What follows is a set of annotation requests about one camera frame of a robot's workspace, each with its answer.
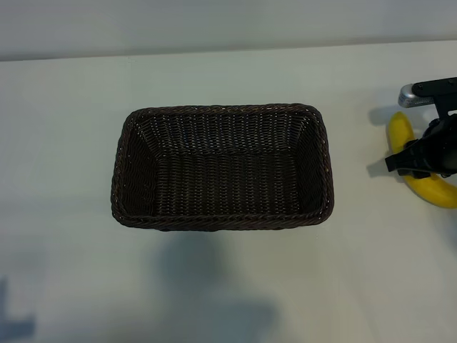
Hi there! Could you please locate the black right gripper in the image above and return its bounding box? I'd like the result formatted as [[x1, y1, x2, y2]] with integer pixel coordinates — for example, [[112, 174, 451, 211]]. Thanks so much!
[[384, 113, 457, 177]]

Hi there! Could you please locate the yellow banana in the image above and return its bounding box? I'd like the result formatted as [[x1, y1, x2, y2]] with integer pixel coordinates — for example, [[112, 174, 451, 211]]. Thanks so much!
[[387, 110, 457, 209]]

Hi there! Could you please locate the dark brown wicker basket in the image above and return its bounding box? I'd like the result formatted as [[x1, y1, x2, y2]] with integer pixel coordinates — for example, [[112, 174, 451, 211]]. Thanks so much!
[[110, 102, 337, 233]]

